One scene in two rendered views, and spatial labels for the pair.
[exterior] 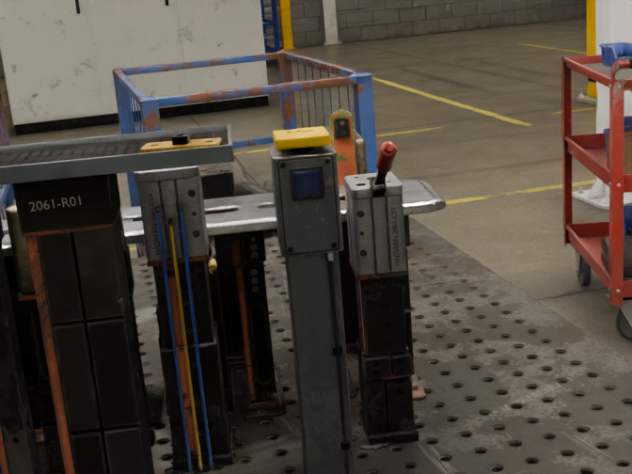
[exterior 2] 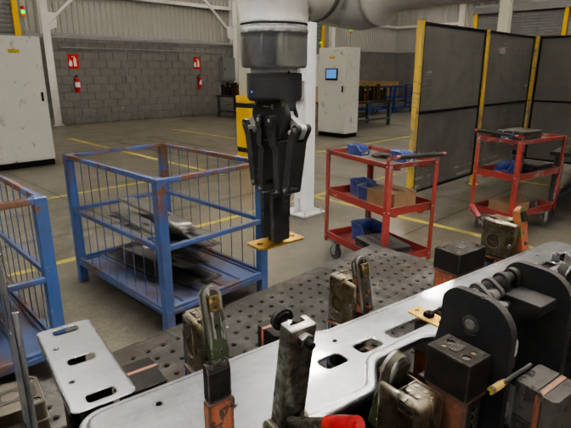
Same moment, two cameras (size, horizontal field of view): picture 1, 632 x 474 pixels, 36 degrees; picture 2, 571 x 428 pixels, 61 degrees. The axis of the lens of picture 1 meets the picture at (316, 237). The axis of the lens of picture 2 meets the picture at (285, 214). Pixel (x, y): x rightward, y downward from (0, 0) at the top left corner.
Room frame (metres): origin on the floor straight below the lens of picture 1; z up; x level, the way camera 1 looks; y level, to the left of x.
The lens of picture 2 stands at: (0.77, 1.24, 1.49)
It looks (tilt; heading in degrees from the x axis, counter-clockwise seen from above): 17 degrees down; 328
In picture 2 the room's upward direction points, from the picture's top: straight up
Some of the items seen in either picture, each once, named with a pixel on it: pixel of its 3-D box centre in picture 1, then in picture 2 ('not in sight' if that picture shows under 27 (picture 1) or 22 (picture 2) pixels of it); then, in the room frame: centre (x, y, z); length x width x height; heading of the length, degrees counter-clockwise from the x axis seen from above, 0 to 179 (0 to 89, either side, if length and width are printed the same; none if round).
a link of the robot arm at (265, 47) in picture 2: not in sight; (274, 49); (1.35, 0.90, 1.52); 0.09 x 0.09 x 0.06
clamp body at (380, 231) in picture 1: (381, 309); not in sight; (1.25, -0.08, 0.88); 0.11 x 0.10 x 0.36; 4
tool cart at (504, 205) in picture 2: not in sight; (514, 178); (3.50, -3.05, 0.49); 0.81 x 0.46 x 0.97; 91
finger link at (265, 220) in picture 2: not in sight; (270, 213); (1.36, 0.90, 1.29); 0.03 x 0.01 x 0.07; 97
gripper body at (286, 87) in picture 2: not in sight; (274, 105); (1.35, 0.90, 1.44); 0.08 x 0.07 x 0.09; 7
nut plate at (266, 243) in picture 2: not in sight; (275, 238); (1.35, 0.90, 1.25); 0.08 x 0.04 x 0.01; 97
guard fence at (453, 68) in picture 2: not in sight; (480, 109); (4.93, -4.34, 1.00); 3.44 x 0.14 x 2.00; 103
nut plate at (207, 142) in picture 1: (181, 140); not in sight; (1.05, 0.14, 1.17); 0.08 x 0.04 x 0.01; 86
